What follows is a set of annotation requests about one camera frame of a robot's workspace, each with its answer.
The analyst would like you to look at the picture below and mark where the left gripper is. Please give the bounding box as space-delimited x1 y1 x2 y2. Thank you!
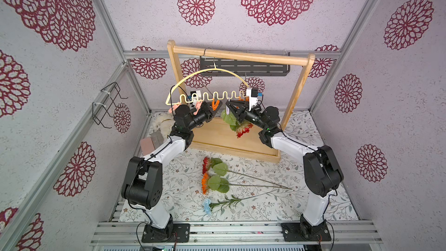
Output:
187 100 222 131

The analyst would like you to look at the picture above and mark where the orange clothespin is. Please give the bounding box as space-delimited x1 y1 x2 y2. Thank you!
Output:
211 99 220 110

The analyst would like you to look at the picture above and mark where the wooden clothes rack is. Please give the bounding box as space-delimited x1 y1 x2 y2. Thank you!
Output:
167 40 315 163

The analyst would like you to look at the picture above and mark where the yellow wavy clothes hanger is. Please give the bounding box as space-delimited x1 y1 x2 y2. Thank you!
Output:
164 48 252 106

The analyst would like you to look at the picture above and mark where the red artificial flower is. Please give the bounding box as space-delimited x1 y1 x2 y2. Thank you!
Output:
221 82 253 138
202 156 286 189

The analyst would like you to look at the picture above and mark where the orange artificial flower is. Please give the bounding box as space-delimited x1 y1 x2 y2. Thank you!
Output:
201 174 291 195

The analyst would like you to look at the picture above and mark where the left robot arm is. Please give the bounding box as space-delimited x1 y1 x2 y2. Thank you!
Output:
121 101 223 238

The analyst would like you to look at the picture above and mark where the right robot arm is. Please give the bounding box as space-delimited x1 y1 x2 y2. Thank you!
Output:
226 101 344 238

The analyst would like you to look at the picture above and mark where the white plush toy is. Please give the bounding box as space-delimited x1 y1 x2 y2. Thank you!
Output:
153 113 175 138

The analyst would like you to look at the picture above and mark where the pink block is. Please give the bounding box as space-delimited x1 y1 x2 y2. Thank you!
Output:
140 131 164 156

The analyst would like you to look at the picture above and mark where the blue artificial flower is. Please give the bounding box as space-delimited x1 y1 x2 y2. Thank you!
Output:
202 190 274 216

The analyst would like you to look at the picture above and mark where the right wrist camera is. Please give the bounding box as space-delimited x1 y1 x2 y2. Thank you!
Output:
246 88 262 108

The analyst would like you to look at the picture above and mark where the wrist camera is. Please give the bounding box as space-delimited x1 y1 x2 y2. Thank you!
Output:
187 90 202 105
246 88 262 108

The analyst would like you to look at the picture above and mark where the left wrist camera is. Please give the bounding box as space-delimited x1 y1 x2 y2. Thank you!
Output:
187 90 202 105

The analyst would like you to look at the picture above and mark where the black wire wall rack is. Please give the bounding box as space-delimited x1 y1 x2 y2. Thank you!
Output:
91 81 127 129

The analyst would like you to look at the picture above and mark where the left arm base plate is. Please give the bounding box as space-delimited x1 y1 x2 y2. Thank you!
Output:
141 224 190 243

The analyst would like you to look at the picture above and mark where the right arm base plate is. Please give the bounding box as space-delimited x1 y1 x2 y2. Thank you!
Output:
281 222 332 242

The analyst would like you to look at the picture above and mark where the aluminium front rail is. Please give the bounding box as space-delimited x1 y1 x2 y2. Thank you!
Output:
90 220 383 246

